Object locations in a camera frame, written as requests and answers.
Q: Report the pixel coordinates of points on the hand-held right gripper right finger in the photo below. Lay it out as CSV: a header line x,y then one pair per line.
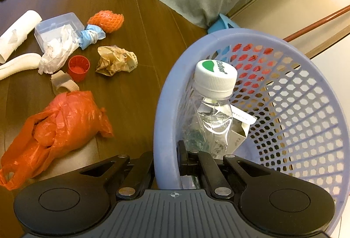
x,y
191,161

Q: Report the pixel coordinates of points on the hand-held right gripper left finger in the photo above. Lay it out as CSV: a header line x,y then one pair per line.
x,y
143,167

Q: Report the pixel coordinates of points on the white paper roll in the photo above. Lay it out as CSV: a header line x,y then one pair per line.
x,y
19,30

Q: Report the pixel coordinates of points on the blue plastic mesh basket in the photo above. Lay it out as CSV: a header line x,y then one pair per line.
x,y
164,106

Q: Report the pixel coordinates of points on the clear plastic box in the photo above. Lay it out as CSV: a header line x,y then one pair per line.
x,y
57,22

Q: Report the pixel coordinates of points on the white foam sleeve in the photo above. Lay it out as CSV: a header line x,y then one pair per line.
x,y
19,63

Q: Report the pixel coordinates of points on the white tissue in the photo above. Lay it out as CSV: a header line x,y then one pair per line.
x,y
54,52

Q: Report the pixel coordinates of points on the orange plastic bag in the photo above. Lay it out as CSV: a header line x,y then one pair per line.
x,y
68,120

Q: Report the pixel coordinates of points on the blue face mask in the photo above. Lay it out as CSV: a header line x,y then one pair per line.
x,y
90,35

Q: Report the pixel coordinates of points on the orange foam fruit net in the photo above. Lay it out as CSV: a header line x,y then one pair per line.
x,y
106,20

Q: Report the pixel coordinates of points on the brown paper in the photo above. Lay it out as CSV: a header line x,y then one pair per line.
x,y
114,61

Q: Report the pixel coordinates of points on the beige tape roll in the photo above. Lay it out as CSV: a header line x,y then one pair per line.
x,y
61,79

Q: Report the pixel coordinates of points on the white paper carton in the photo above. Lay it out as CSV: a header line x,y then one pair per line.
x,y
240,131

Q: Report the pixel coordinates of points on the clear plastic bottle white cap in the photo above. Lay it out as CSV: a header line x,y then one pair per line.
x,y
216,74

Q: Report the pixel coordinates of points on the blue dustpan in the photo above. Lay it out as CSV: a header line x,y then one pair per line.
x,y
222,25

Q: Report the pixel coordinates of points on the white wooden-framed board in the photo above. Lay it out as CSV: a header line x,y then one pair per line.
x,y
328,43

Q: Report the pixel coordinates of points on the red broom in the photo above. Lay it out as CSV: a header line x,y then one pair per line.
x,y
328,17

